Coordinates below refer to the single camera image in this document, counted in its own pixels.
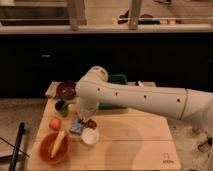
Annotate white paper cup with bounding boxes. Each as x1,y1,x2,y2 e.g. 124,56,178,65
81,128,100,146

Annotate orange bowl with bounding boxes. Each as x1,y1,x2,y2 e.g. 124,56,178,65
39,133,70,165

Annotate dark purple grape bunch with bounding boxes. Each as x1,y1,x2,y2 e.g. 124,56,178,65
84,119,97,130

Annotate orange peach fruit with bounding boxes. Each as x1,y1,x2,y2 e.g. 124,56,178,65
49,118,62,131

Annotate green plastic tray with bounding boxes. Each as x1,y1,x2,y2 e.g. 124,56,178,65
99,74,128,110

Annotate blue sponge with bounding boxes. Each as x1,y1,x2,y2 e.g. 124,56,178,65
70,117,83,134

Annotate black tripod stand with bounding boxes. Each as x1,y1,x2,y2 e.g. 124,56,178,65
0,122,30,171

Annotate wooden block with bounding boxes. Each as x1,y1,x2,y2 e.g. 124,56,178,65
45,81,59,98

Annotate dark green cup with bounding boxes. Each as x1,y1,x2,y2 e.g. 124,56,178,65
55,100,69,117

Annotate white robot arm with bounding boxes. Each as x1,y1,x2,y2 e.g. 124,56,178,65
75,66,213,133

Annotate dark red bowl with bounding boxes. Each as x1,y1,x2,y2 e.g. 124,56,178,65
56,80,76,100

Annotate yellow banana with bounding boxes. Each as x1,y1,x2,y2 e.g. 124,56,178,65
51,131,65,158

